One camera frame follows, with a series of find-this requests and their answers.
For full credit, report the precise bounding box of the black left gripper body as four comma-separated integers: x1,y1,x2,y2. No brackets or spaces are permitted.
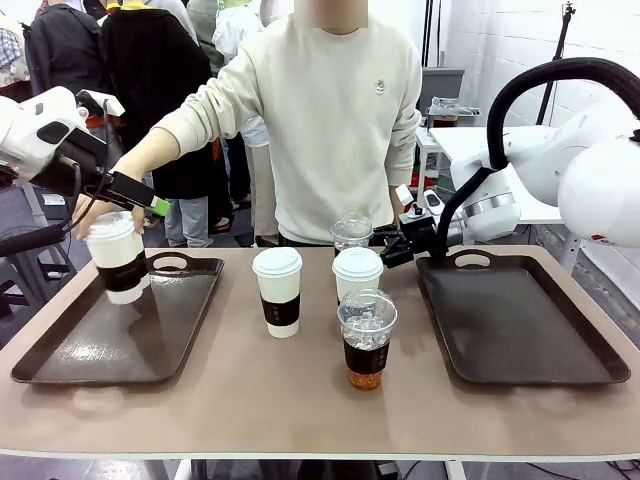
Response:
30,128,117,202

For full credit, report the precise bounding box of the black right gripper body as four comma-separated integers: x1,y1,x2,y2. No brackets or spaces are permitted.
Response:
397,200,442,267

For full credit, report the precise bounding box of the white paper cup black sleeve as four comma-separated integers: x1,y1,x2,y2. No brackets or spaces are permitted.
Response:
83,210,152,307

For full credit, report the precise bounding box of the person's right forearm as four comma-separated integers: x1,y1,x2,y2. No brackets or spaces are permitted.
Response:
110,127,182,187

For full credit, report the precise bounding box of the clear iced coffee cup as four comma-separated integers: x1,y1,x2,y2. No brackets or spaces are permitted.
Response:
336,287,399,392

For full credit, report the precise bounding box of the dark brown serving tray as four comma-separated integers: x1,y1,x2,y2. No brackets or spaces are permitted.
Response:
10,251,226,387
415,248,632,387

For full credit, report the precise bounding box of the person's right hand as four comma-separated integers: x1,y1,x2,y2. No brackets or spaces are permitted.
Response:
71,191,147,242

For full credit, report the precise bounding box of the clear plastic domed cup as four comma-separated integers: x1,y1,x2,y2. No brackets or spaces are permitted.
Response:
329,212,375,252

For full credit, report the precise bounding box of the short white paper cup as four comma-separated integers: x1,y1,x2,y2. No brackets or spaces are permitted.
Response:
331,246,385,306

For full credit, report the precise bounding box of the bystander in black jacket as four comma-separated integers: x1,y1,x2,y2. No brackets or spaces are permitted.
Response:
101,0,221,249

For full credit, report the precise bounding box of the bystander in dark coat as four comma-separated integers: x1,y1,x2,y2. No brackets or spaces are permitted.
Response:
24,0,109,96

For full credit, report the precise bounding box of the person in cream sweater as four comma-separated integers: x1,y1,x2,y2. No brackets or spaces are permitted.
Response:
152,0,424,249

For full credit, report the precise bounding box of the tall white paper cup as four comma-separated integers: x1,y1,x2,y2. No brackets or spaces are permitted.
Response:
251,246,305,340

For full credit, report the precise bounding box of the grey storage box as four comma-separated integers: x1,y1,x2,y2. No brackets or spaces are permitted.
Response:
421,66,465,104

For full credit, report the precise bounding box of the black tripod stand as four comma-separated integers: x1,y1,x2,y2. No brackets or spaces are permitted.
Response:
535,1,578,127

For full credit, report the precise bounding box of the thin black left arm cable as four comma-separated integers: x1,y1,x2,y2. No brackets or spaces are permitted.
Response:
58,98,112,236

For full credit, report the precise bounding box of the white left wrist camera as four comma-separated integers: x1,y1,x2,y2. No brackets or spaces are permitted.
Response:
74,89,126,119

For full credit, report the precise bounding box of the black left arm hose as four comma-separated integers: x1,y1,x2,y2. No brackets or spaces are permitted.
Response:
0,223,70,258

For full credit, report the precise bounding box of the thick black cable hose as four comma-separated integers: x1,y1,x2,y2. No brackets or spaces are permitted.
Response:
428,56,640,261

